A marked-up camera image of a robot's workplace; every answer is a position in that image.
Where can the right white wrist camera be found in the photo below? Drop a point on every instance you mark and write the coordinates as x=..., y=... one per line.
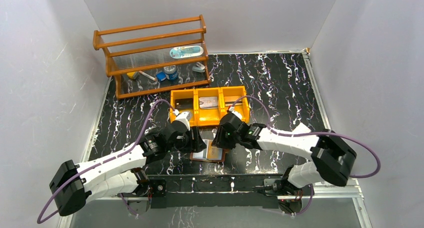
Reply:
x=235, y=112

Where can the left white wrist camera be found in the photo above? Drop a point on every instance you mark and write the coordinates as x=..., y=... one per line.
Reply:
x=183, y=117

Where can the oval blue packaged item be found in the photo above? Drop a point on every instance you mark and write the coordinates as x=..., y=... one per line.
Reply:
x=183, y=52

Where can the yellow three-compartment bin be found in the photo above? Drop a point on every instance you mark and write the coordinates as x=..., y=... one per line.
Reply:
x=211, y=117

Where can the yellow sponge block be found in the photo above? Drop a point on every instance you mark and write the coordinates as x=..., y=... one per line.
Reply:
x=133, y=75

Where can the silver card in bin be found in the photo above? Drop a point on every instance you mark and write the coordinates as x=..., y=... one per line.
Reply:
x=211, y=102

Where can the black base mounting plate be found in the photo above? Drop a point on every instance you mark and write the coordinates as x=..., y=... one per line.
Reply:
x=228, y=190

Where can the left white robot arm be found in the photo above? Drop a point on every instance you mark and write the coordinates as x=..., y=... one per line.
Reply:
x=75, y=185

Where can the brown leather card holder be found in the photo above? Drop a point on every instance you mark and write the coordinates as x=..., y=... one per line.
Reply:
x=210, y=153

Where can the brown striped card in bin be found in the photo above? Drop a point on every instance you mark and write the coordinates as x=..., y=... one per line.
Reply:
x=233, y=103

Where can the small blue box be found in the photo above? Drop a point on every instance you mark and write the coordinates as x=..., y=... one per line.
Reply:
x=161, y=76

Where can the black card in bin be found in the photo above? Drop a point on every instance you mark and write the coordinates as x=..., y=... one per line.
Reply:
x=184, y=104

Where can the white marker pen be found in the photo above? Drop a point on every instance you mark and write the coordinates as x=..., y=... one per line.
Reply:
x=148, y=76

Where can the blue lidded jar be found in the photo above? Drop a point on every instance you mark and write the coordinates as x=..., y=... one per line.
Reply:
x=171, y=72

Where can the wooden shelf rack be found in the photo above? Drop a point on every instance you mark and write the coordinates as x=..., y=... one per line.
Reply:
x=147, y=48

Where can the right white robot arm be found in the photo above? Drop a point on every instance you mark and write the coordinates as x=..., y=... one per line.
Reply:
x=329, y=157

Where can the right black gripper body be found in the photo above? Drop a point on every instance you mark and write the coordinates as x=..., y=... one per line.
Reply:
x=219, y=139

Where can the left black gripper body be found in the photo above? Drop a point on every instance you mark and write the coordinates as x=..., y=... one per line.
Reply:
x=194, y=141

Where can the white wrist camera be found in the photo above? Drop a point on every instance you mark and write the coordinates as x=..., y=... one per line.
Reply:
x=235, y=112
x=183, y=117

